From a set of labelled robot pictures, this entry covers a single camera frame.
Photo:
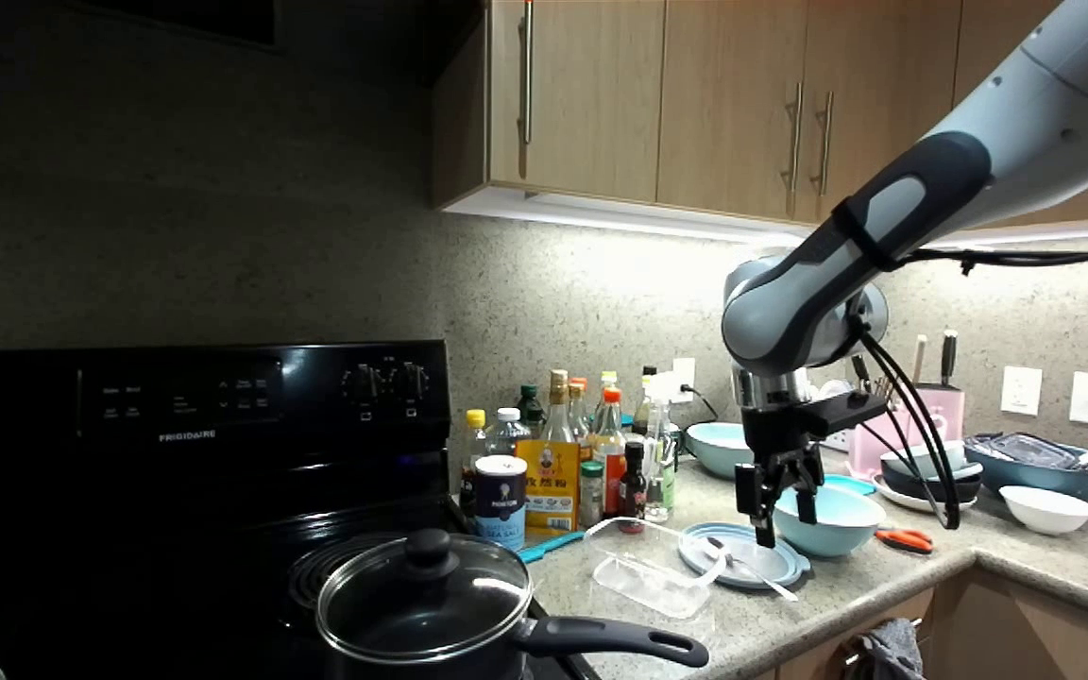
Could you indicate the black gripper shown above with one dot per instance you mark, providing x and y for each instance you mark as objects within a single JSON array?
[{"x": 788, "y": 441}]

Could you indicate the white spoon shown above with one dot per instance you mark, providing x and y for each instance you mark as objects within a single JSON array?
[{"x": 756, "y": 573}]

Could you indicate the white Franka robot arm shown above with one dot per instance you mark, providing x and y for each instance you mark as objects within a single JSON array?
[{"x": 945, "y": 201}]

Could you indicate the light blue small bowl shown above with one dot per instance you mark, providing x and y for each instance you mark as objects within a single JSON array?
[{"x": 841, "y": 524}]

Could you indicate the light blue large bowl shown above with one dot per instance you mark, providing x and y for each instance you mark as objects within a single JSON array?
[{"x": 715, "y": 446}]

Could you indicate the white ceramic bowl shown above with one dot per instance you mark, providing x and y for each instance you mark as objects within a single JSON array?
[{"x": 1042, "y": 511}]

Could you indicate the light blue plate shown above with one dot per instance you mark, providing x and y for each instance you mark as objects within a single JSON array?
[{"x": 712, "y": 555}]

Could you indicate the clear plastic container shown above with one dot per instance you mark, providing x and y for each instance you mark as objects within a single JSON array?
[{"x": 652, "y": 589}]

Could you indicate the white outlet with plug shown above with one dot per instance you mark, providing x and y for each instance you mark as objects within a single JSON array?
[{"x": 685, "y": 378}]

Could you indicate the grey hanging towel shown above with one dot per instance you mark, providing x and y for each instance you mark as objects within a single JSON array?
[{"x": 892, "y": 648}]

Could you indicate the red cap sauce bottle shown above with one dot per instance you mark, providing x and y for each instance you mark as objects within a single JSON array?
[{"x": 613, "y": 455}]

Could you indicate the stack of dark bowls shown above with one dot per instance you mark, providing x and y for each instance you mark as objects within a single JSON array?
[{"x": 966, "y": 482}]

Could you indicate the pink knife block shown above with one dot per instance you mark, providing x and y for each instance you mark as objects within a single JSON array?
[{"x": 940, "y": 410}]

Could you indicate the small green cap jar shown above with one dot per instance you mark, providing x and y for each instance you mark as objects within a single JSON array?
[{"x": 589, "y": 494}]

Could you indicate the yellow label sauce bottle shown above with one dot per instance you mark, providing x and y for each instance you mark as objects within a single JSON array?
[{"x": 552, "y": 485}]

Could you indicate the blue dish tray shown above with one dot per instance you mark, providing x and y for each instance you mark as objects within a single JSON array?
[{"x": 1036, "y": 461}]

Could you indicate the wooden lower cabinet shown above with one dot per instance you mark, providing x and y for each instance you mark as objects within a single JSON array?
[{"x": 1020, "y": 630}]

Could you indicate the clear plastic bottle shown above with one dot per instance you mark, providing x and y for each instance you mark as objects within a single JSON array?
[{"x": 507, "y": 429}]

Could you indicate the blue white salt canister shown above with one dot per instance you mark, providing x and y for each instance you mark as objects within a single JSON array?
[{"x": 496, "y": 498}]

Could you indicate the yellow cap oil bottle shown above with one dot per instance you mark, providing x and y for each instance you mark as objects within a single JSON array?
[{"x": 478, "y": 436}]

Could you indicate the glass pot lid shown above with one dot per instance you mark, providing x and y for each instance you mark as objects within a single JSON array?
[{"x": 424, "y": 604}]

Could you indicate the wooden upper cabinets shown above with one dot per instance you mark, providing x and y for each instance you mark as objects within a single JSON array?
[{"x": 642, "y": 100}]

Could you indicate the black electric stove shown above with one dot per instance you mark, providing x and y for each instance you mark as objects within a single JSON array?
[{"x": 190, "y": 477}]

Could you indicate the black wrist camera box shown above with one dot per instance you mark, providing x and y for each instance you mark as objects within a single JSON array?
[{"x": 851, "y": 410}]

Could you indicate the small white wall switch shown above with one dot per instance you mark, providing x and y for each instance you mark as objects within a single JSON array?
[{"x": 1020, "y": 391}]

